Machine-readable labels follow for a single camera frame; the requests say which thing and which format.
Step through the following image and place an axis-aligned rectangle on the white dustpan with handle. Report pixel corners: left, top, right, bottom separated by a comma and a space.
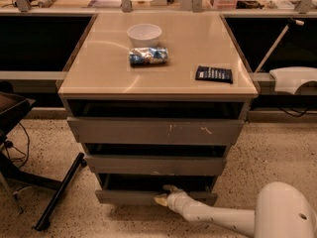
253, 18, 317, 95

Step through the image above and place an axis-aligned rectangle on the grey middle drawer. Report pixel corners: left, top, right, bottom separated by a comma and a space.
86, 155, 226, 176

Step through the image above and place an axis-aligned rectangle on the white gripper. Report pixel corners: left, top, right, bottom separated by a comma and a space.
155, 184, 192, 217

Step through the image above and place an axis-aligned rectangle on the white bowl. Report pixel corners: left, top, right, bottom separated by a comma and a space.
127, 24, 161, 48

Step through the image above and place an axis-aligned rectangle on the black floor cable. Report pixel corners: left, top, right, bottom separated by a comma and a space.
3, 121, 32, 169

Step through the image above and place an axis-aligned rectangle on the grey drawer cabinet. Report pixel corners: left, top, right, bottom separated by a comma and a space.
57, 11, 260, 196

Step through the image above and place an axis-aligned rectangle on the black cart stand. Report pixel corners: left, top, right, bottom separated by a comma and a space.
0, 90, 88, 232

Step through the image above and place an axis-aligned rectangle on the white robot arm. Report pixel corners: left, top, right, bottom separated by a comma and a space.
155, 181, 317, 238

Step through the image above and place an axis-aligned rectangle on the grey top drawer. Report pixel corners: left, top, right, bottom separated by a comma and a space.
67, 117, 244, 146

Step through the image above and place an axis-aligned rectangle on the blue white snack bag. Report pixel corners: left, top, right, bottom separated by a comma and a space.
129, 48, 168, 65

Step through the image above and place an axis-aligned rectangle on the grey bottom drawer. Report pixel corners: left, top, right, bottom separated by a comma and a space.
94, 174, 219, 207

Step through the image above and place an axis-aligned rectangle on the grey drawer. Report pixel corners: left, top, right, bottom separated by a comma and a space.
86, 155, 226, 176
67, 117, 244, 146
94, 174, 219, 207

